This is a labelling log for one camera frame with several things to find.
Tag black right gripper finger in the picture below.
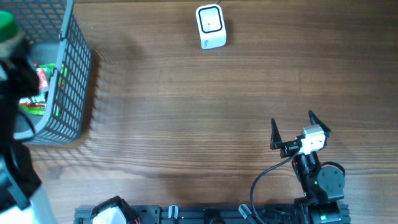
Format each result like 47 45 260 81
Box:
271 118 282 144
308 110 331 137

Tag green snack packet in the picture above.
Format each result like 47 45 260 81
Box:
19 63 56 116

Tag green lid jar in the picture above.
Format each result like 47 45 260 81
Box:
0 11 19 42

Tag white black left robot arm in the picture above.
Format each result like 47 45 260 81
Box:
1 37 58 224

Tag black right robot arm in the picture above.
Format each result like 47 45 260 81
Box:
270 111 345 223

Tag white barcode scanner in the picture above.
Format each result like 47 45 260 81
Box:
195 4 226 50

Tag grey plastic mesh basket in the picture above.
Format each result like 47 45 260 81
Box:
1 0 91 145

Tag black right camera cable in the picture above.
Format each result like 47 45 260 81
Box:
249 146 303 224

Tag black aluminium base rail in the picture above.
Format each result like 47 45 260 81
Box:
73 204 351 224

